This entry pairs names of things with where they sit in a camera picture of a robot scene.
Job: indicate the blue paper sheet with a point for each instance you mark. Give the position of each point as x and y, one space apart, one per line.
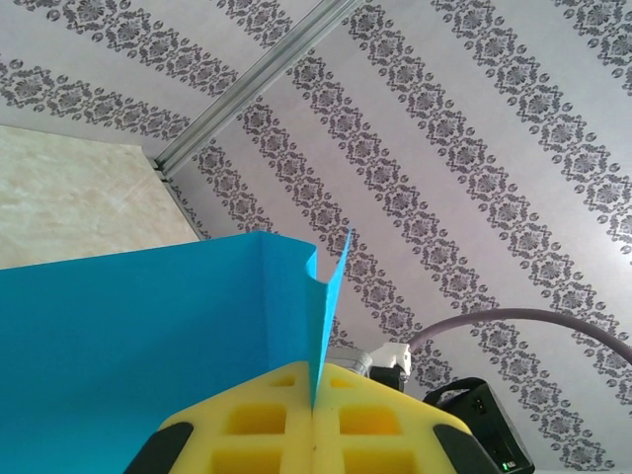
123 345

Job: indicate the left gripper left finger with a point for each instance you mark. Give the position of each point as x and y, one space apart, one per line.
247 434

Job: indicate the right aluminium side rail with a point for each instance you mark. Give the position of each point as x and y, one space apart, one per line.
181 210

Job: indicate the right aluminium frame post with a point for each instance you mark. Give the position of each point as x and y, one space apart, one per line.
247 84

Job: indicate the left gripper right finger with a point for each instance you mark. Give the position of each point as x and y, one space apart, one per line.
375 434

